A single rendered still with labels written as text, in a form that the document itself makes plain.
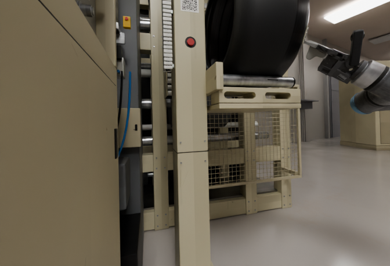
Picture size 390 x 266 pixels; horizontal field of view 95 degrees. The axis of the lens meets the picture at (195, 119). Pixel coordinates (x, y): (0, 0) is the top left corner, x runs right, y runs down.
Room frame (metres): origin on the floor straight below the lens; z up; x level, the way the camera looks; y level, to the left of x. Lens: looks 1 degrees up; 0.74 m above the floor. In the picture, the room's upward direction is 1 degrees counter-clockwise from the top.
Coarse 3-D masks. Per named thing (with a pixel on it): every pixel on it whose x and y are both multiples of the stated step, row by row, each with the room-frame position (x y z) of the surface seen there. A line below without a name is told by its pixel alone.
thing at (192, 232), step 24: (192, 24) 0.72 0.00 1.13; (192, 48) 0.72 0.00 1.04; (192, 72) 0.72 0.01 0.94; (192, 96) 0.72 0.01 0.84; (192, 120) 0.72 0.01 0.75; (192, 144) 0.72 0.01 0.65; (192, 168) 0.71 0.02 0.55; (192, 192) 0.71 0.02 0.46; (192, 216) 0.71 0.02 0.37; (192, 240) 0.71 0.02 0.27; (192, 264) 0.71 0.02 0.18
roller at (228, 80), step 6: (228, 78) 0.67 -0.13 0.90; (234, 78) 0.68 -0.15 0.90; (240, 78) 0.68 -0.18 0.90; (246, 78) 0.69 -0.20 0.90; (252, 78) 0.70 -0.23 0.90; (258, 78) 0.71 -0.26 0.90; (264, 78) 0.71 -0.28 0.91; (270, 78) 0.72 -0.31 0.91; (276, 78) 0.73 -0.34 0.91; (282, 78) 0.74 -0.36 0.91; (288, 78) 0.74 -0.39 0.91; (294, 78) 0.75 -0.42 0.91; (228, 84) 0.68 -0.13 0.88; (234, 84) 0.69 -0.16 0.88; (240, 84) 0.70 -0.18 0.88; (246, 84) 0.70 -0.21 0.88; (252, 84) 0.71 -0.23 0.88; (258, 84) 0.71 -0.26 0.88; (264, 84) 0.72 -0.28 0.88; (270, 84) 0.73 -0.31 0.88; (276, 84) 0.73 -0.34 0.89; (282, 84) 0.74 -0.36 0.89; (288, 84) 0.75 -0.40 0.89; (294, 84) 0.75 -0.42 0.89
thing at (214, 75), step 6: (216, 66) 0.62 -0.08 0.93; (222, 66) 0.63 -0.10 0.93; (210, 72) 0.68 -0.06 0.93; (216, 72) 0.62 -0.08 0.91; (222, 72) 0.63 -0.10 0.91; (210, 78) 0.68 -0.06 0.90; (216, 78) 0.62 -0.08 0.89; (222, 78) 0.63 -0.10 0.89; (210, 84) 0.68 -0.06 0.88; (216, 84) 0.62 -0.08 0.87; (222, 84) 0.63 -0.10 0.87; (210, 90) 0.68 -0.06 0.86; (216, 90) 0.64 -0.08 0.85
